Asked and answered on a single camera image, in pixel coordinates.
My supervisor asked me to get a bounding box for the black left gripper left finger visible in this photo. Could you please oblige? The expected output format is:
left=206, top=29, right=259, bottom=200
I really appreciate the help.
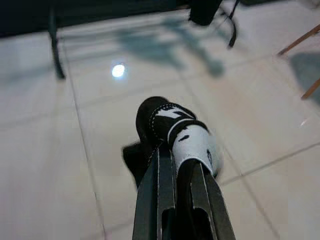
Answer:
left=132, top=146, right=176, bottom=240

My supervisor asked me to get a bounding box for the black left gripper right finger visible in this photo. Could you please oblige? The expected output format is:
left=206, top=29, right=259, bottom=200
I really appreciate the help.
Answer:
left=189, top=162, right=237, bottom=240

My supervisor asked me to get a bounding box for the black shorts white waistband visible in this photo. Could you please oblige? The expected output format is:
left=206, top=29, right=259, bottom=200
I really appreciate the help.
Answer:
left=121, top=96, right=223, bottom=240

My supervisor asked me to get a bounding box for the black metal clothes rack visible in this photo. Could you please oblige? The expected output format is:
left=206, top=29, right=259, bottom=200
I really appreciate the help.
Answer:
left=48, top=0, right=241, bottom=80

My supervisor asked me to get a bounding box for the black hanging garment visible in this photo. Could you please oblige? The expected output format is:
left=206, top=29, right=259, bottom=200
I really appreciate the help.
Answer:
left=188, top=0, right=222, bottom=26

